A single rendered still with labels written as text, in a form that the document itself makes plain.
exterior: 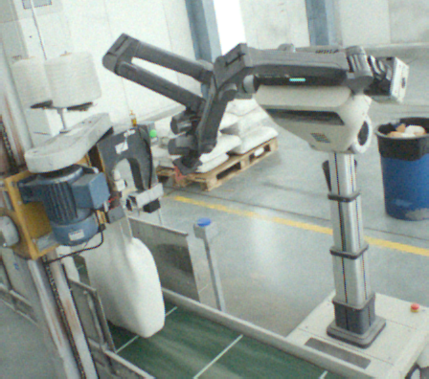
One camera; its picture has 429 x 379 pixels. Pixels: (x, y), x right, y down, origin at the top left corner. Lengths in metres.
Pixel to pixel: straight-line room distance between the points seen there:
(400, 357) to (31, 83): 1.82
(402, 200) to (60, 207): 2.69
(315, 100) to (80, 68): 0.77
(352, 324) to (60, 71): 1.59
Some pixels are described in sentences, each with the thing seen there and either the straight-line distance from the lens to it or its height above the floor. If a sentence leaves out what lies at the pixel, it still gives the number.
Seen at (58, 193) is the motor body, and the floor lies 1.28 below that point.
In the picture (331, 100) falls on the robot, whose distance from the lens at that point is 1.70.
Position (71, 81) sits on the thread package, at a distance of 1.68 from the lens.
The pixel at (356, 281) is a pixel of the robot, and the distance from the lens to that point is 2.24.
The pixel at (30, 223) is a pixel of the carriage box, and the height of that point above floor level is 1.16.
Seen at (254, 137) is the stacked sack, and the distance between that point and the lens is 5.33.
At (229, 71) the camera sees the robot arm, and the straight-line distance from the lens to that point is 1.32.
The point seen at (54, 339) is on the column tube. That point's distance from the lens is 2.13.
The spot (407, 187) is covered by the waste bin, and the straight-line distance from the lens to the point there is 3.78.
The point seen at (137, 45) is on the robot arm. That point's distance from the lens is 1.62.
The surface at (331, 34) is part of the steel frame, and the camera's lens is 10.28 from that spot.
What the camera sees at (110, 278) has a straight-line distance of 2.35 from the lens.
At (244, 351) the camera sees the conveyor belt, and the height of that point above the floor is 0.38.
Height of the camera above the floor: 1.81
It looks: 19 degrees down
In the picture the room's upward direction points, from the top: 11 degrees counter-clockwise
